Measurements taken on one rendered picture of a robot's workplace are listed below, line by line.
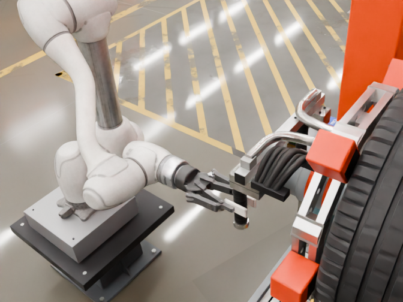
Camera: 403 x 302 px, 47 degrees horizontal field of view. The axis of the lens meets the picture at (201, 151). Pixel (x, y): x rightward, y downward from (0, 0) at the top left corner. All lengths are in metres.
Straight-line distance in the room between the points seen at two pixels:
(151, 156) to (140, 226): 0.66
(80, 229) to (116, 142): 0.36
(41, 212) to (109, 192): 0.79
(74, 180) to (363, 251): 1.18
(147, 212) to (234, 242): 0.47
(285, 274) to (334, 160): 0.28
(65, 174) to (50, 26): 0.59
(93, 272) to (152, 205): 0.39
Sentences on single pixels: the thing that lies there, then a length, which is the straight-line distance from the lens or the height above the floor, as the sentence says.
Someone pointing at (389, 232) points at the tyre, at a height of 1.05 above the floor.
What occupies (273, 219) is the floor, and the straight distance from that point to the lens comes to 2.34.
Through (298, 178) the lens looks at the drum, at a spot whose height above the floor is 0.89.
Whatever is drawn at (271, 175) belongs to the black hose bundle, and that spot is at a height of 1.01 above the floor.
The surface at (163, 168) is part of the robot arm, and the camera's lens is 1.33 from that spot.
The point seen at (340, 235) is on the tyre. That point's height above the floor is 1.02.
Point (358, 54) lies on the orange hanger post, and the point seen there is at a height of 1.00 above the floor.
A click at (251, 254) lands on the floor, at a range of 2.20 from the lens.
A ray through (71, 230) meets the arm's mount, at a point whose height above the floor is 0.40.
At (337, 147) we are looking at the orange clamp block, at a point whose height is 1.15.
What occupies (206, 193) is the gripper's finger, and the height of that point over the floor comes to 0.84.
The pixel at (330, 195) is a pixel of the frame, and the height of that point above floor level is 1.03.
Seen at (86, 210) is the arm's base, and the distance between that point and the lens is 1.92.
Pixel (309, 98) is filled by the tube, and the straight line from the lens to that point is 1.32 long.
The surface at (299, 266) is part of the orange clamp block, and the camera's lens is 1.06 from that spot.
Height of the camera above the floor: 1.73
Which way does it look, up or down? 39 degrees down
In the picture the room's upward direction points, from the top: 6 degrees counter-clockwise
